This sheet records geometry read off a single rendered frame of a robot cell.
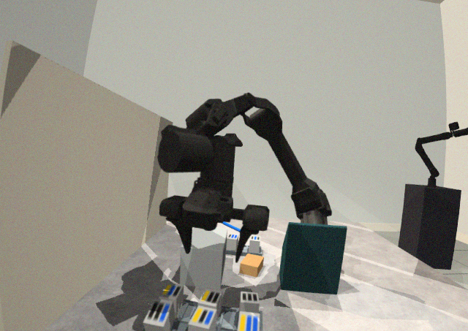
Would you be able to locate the large beige flat panel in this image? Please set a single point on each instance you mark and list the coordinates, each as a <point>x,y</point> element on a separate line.
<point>80,186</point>

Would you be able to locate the orange box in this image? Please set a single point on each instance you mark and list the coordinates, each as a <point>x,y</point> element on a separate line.
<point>251,265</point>

